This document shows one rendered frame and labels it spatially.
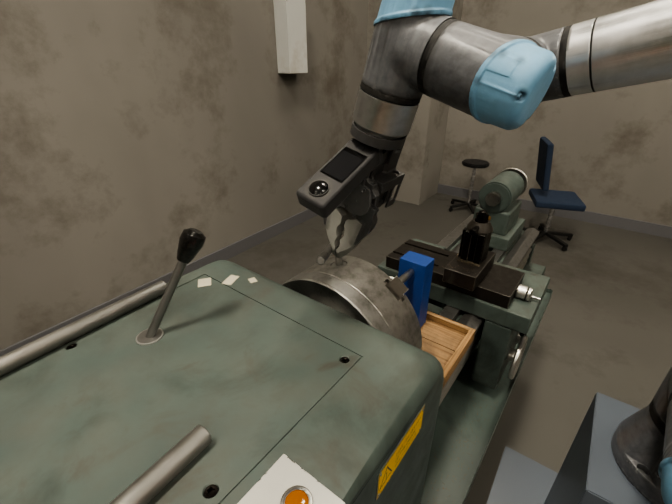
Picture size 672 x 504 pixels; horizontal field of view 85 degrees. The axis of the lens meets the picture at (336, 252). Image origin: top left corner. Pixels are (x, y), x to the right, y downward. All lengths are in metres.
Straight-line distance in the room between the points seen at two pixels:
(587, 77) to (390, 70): 0.21
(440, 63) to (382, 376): 0.35
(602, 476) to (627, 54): 0.52
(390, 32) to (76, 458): 0.53
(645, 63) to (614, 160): 4.29
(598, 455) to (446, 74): 0.56
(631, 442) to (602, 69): 0.48
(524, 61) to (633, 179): 4.46
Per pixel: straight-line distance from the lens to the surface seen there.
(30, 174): 2.64
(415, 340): 0.75
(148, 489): 0.41
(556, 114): 4.75
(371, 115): 0.46
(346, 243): 0.55
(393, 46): 0.44
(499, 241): 1.73
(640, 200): 4.88
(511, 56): 0.40
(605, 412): 0.77
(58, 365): 0.61
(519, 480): 1.07
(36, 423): 0.54
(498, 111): 0.40
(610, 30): 0.51
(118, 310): 0.64
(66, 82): 2.67
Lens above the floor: 1.60
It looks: 28 degrees down
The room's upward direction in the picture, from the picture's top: straight up
